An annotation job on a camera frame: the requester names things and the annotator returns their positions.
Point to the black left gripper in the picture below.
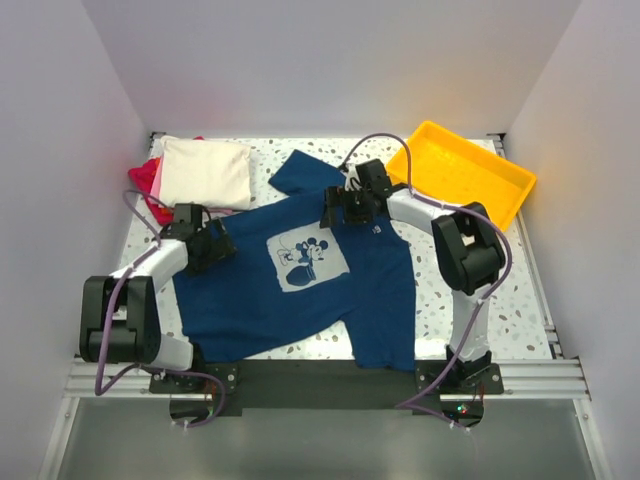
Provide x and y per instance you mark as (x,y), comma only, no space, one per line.
(220,248)

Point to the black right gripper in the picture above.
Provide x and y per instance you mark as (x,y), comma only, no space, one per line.
(334,196)

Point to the blue Mickey t-shirt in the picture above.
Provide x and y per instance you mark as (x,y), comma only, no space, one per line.
(290,278)

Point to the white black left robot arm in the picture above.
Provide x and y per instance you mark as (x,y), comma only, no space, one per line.
(120,318)

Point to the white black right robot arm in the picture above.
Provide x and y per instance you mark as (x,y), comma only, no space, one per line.
(473,256)

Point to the cream folded t-shirt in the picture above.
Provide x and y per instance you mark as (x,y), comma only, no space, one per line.
(214,174)

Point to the pink folded t-shirt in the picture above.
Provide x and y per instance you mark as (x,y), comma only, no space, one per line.
(157,187)

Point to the red folded t-shirt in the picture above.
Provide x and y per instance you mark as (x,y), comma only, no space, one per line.
(143,178)

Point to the yellow plastic tray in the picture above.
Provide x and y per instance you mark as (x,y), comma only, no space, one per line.
(445,166)

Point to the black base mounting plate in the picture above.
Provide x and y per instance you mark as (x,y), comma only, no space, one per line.
(325,387)

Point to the aluminium frame rail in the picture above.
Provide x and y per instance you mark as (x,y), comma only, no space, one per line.
(522,379)

